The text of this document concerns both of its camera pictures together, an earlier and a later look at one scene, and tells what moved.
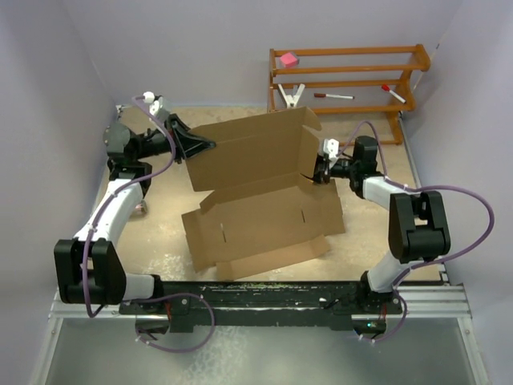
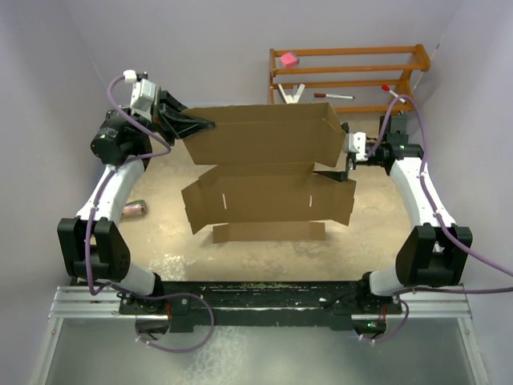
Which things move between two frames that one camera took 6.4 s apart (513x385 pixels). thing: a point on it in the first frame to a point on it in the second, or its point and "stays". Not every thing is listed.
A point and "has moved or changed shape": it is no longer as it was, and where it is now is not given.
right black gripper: x=320 y=171 to x=337 y=176
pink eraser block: x=288 y=59 stays
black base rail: x=221 y=306 stays
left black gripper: x=189 y=145 to x=181 y=127
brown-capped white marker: x=333 y=95 stays
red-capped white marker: x=386 y=88 stays
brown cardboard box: x=266 y=207 has moved or changed shape
